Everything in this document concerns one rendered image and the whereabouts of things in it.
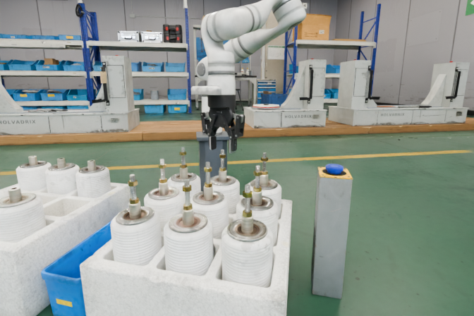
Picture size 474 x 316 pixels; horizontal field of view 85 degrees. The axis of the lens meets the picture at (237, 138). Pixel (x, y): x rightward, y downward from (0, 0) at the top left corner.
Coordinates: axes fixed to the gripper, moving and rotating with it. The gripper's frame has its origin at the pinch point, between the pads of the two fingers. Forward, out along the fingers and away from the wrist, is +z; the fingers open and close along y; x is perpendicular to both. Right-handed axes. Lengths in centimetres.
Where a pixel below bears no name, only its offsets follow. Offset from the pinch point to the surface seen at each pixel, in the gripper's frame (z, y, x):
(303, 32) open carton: -124, 179, -478
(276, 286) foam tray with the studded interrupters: 17.2, -27.3, 18.9
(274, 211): 10.7, -20.0, 6.3
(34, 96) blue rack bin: 0, 531, -110
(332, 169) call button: 2.6, -28.4, -5.4
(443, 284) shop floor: 35, -53, -27
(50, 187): 15, 50, 26
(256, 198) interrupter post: 8.5, -15.8, 7.3
